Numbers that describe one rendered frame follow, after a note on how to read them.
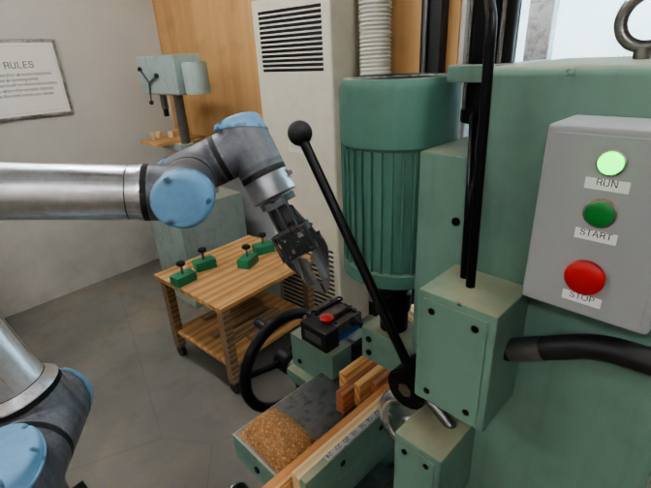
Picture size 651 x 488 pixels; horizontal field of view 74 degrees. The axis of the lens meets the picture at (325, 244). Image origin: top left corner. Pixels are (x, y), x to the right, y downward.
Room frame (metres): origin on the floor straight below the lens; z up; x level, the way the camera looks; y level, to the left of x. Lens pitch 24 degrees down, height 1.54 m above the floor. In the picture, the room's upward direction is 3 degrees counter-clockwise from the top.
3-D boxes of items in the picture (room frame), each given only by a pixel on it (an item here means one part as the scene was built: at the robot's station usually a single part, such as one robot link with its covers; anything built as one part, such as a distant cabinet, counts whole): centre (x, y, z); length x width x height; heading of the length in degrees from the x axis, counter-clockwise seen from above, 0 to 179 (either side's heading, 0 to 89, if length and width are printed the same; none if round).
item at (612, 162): (0.31, -0.21, 1.45); 0.02 x 0.01 x 0.02; 44
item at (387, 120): (0.66, -0.12, 1.35); 0.18 x 0.18 x 0.31
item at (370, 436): (0.65, -0.16, 0.93); 0.60 x 0.02 x 0.06; 134
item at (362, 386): (0.71, -0.11, 0.93); 0.19 x 0.01 x 0.06; 134
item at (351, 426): (0.67, -0.15, 0.92); 0.60 x 0.02 x 0.05; 134
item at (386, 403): (0.48, -0.12, 1.02); 0.12 x 0.03 x 0.12; 44
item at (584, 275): (0.31, -0.21, 1.36); 0.03 x 0.01 x 0.03; 44
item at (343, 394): (0.72, -0.10, 0.92); 0.26 x 0.02 x 0.05; 134
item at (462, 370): (0.40, -0.16, 1.22); 0.09 x 0.08 x 0.15; 44
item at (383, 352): (0.65, -0.13, 1.03); 0.14 x 0.07 x 0.09; 44
